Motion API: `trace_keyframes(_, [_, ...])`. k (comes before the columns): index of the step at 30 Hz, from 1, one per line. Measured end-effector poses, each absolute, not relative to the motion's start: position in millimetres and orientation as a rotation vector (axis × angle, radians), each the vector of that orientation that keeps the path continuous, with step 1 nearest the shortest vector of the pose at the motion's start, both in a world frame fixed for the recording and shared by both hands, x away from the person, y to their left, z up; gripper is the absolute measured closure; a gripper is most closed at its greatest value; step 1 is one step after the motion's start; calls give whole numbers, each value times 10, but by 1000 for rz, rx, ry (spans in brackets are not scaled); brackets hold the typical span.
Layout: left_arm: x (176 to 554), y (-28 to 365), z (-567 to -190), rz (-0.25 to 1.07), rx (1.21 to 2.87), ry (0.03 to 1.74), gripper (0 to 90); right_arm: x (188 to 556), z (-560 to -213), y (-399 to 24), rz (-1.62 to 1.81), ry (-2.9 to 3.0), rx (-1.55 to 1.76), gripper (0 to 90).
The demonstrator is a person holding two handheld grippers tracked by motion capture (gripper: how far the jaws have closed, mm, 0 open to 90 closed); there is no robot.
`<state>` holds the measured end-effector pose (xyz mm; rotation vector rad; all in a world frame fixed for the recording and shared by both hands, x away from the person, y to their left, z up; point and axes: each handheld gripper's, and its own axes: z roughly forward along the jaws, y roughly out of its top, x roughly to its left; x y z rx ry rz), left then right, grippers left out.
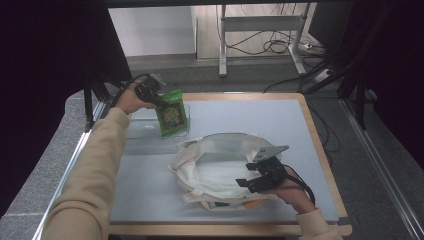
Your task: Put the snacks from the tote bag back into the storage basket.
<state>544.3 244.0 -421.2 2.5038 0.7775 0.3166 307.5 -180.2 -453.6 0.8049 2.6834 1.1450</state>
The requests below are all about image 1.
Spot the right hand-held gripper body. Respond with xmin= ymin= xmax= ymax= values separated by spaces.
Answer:
xmin=252 ymin=144 xmax=290 ymax=193

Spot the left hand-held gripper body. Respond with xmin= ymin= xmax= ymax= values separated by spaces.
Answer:
xmin=134 ymin=73 xmax=165 ymax=107

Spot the green seaweed snack packet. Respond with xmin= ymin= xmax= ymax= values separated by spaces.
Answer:
xmin=155 ymin=89 xmax=190 ymax=138

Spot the clear plastic box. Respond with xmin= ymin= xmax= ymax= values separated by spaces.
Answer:
xmin=124 ymin=102 xmax=192 ymax=156

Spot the white canvas tote bag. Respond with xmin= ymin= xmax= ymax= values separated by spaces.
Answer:
xmin=167 ymin=132 xmax=291 ymax=212

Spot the person's left hand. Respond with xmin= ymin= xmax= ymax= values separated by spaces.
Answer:
xmin=114 ymin=82 xmax=158 ymax=116

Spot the person's right hand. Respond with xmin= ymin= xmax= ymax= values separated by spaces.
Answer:
xmin=260 ymin=167 xmax=316 ymax=215

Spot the black metal stand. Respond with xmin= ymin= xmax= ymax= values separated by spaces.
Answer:
xmin=299 ymin=6 xmax=394 ymax=131
xmin=83 ymin=66 xmax=138 ymax=133

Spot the white power strip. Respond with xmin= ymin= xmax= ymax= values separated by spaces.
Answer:
xmin=313 ymin=68 xmax=334 ymax=83

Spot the black curtain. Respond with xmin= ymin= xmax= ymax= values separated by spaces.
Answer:
xmin=0 ymin=0 xmax=134 ymax=218
xmin=333 ymin=0 xmax=424 ymax=168

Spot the aluminium rail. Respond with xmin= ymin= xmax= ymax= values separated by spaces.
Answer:
xmin=339 ymin=98 xmax=424 ymax=240
xmin=33 ymin=99 xmax=108 ymax=240

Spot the tangle of black floor cables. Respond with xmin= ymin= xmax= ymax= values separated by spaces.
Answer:
xmin=216 ymin=3 xmax=326 ymax=58

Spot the white metal desk frame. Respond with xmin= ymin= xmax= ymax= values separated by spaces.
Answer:
xmin=218 ymin=3 xmax=312 ymax=78

